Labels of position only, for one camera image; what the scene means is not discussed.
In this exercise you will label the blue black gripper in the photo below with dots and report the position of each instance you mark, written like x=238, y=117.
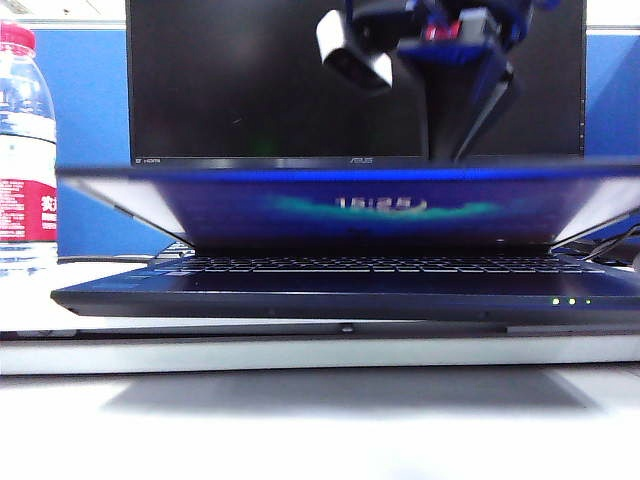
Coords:
x=450, y=47

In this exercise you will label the black Hasee laptop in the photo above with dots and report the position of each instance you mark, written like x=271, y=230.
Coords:
x=350, y=292

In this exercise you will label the black ASUS monitor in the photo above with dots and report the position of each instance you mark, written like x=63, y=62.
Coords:
x=225, y=75

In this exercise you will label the white flat slab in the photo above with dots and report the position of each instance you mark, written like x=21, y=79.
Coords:
x=300, y=356

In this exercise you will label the black keyboard white keys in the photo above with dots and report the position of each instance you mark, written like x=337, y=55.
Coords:
x=172, y=248

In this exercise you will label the blue office partition panel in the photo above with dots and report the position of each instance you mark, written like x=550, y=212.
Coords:
x=95, y=100

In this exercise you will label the clear water bottle red label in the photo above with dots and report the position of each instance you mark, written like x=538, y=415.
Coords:
x=25, y=150

